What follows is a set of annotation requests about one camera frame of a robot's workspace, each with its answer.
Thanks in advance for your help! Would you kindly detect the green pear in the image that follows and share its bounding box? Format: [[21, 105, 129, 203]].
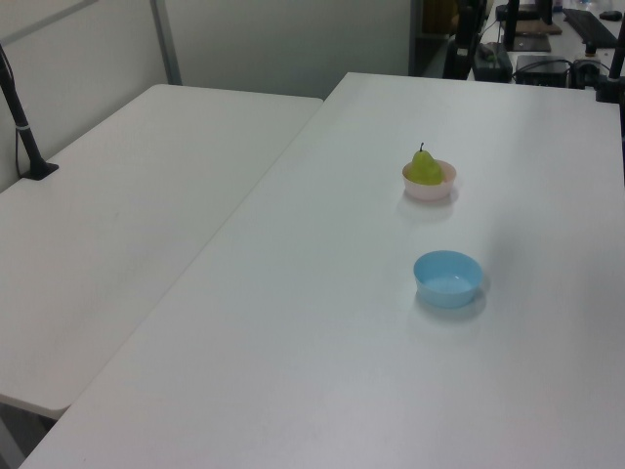
[[408, 142, 444, 188]]

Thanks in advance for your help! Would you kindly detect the black clamp stand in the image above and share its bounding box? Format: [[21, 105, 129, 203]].
[[594, 27, 625, 105]]

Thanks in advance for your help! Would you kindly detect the dark box with green item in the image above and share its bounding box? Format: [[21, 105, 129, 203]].
[[470, 42, 514, 82]]

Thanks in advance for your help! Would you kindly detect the black stand with base plate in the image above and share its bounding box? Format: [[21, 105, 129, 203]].
[[501, 0, 554, 54]]

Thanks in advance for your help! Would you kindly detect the grey partition frame post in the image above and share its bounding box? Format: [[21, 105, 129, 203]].
[[148, 0, 184, 87]]

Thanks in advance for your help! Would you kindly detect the black camera stand pole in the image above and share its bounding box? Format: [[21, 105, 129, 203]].
[[0, 42, 61, 183]]

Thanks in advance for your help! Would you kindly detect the light blue plastic bowl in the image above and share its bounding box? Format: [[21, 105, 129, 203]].
[[413, 249, 484, 310]]

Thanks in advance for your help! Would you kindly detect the pink plastic bowl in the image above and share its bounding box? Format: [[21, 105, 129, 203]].
[[401, 158, 459, 202]]

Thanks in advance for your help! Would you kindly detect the white side table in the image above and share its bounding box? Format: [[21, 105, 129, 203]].
[[0, 83, 326, 420]]

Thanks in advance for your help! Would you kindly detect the black electronics box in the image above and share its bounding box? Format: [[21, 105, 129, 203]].
[[512, 54, 573, 87]]

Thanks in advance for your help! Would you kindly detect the black keyboard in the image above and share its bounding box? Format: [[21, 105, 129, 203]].
[[561, 7, 619, 50]]

